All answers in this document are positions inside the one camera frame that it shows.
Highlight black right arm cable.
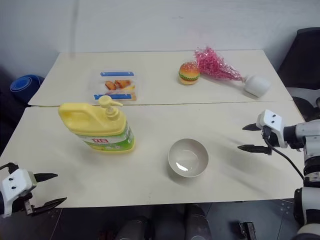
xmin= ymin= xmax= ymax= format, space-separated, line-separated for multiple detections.
xmin=262 ymin=127 xmax=305 ymax=180

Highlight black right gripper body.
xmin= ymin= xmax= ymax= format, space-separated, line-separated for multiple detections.
xmin=261 ymin=126 xmax=281 ymax=156

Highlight toy hamburger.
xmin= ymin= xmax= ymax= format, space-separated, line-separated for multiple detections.
xmin=178 ymin=61 xmax=201 ymax=86

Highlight pink dried flower bunch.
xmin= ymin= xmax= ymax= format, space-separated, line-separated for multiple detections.
xmin=194 ymin=45 xmax=244 ymax=83

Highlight yellow detergent bottle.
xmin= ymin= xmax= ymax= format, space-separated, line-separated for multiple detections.
xmin=58 ymin=95 xmax=137 ymax=154

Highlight small black floor device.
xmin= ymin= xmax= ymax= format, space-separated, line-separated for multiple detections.
xmin=238 ymin=220 xmax=257 ymax=240

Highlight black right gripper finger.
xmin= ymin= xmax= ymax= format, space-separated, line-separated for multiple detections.
xmin=242 ymin=122 xmax=259 ymax=132
xmin=237 ymin=144 xmax=272 ymax=156

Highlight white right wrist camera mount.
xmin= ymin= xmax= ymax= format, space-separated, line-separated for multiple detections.
xmin=256 ymin=109 xmax=289 ymax=149

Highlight clear food container blue clips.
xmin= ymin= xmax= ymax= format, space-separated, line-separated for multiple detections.
xmin=87 ymin=69 xmax=144 ymax=102

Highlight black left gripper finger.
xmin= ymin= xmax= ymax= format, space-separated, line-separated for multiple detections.
xmin=31 ymin=197 xmax=68 ymax=216
xmin=33 ymin=172 xmax=59 ymax=185

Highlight dark rounded shape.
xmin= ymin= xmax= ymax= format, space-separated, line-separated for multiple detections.
xmin=116 ymin=215 xmax=152 ymax=240

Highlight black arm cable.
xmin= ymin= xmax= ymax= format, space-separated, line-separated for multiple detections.
xmin=262 ymin=127 xmax=305 ymax=180
xmin=0 ymin=162 xmax=17 ymax=176

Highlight white vase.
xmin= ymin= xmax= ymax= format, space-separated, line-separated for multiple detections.
xmin=242 ymin=74 xmax=273 ymax=98

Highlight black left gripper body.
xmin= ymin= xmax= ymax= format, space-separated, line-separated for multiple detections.
xmin=14 ymin=171 xmax=39 ymax=216

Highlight black chair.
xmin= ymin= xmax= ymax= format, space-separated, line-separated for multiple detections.
xmin=276 ymin=27 xmax=320 ymax=121

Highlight white ceramic bowl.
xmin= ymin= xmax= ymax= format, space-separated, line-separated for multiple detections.
xmin=167 ymin=138 xmax=210 ymax=179

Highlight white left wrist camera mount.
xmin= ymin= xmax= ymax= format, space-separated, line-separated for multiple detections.
xmin=0 ymin=168 xmax=36 ymax=219

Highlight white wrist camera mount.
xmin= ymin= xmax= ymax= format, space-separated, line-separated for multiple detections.
xmin=0 ymin=168 xmax=36 ymax=219
xmin=256 ymin=109 xmax=289 ymax=149

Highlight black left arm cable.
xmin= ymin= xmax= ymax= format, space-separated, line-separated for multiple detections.
xmin=0 ymin=162 xmax=17 ymax=176

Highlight blue rolled mat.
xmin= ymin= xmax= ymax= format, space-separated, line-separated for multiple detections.
xmin=9 ymin=75 xmax=46 ymax=101

